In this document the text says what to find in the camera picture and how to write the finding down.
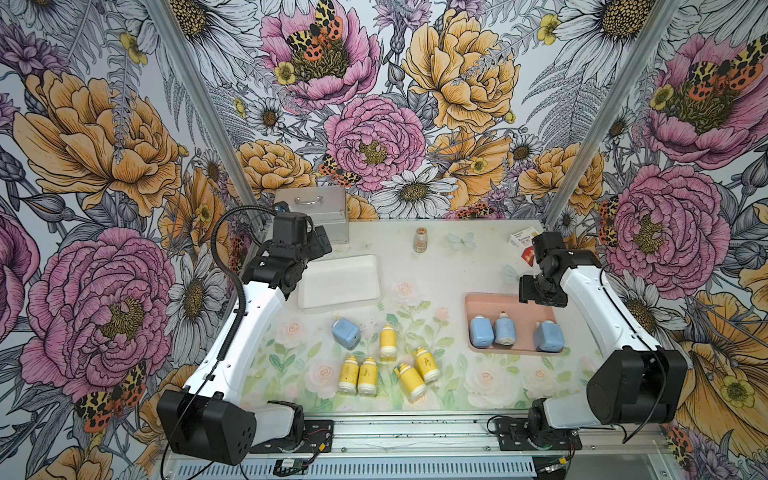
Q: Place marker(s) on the aluminium front rail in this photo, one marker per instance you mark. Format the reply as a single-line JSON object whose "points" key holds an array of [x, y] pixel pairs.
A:
{"points": [[462, 434]]}

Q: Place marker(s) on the yellow sharpener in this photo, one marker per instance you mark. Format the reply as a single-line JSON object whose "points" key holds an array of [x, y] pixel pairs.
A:
{"points": [[426, 365], [367, 383], [349, 374], [388, 343], [411, 382]]}

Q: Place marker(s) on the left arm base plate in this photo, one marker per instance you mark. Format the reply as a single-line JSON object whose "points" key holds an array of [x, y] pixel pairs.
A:
{"points": [[316, 433]]}

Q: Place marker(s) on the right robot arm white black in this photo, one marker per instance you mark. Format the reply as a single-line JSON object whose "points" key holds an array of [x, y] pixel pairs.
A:
{"points": [[639, 381]]}

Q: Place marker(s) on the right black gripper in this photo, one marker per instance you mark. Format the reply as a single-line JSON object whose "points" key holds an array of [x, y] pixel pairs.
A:
{"points": [[526, 292]]}

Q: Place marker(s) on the red white cardboard box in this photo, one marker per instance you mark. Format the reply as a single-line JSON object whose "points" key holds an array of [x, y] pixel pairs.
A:
{"points": [[523, 241]]}

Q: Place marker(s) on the aluminium corner post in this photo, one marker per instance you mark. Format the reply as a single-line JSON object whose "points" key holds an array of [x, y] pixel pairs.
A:
{"points": [[645, 49], [172, 36]]}

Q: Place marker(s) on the yellow sharpener right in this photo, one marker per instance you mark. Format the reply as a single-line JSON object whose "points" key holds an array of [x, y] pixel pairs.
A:
{"points": [[426, 365]]}

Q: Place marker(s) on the pink rectangular tray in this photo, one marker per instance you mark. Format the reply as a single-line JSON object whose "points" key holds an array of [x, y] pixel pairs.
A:
{"points": [[525, 315]]}

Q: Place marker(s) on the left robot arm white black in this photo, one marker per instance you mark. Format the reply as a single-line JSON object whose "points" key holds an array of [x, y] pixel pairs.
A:
{"points": [[205, 419]]}

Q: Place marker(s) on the blue sharpener with white nozzle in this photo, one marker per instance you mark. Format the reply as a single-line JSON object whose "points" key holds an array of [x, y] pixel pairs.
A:
{"points": [[505, 333]]}

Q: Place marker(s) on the small glass bottle brown cap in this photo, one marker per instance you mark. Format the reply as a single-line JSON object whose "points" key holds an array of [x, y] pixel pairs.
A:
{"points": [[420, 241]]}

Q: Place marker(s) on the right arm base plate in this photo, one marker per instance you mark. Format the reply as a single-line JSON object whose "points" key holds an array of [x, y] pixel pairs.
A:
{"points": [[514, 434]]}

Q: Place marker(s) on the yellow sharpener centre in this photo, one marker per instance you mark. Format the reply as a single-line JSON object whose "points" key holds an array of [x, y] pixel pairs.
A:
{"points": [[388, 343]]}

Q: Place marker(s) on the right aluminium corner post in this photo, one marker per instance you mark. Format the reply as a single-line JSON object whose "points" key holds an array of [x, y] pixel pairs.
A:
{"points": [[645, 49]]}

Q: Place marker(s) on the white rectangular tray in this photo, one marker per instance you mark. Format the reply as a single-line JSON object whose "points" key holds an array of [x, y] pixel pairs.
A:
{"points": [[340, 283]]}

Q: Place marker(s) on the yellow sharpener lower middle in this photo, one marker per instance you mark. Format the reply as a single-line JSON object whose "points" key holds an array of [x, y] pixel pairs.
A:
{"points": [[411, 382]]}

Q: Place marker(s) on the white vented cable duct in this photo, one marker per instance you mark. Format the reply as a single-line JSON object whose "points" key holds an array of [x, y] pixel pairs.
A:
{"points": [[514, 467]]}

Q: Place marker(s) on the silver aluminium first aid case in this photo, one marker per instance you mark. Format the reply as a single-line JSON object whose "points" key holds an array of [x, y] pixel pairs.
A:
{"points": [[326, 205]]}

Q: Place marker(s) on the left aluminium corner post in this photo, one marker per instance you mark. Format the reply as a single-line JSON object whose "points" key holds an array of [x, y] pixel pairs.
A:
{"points": [[172, 36]]}

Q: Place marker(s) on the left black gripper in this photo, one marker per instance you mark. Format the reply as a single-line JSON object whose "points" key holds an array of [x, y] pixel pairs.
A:
{"points": [[318, 243]]}

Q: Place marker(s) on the yellow sharpener far left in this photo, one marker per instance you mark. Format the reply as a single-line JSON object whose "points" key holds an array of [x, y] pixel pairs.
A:
{"points": [[349, 374]]}

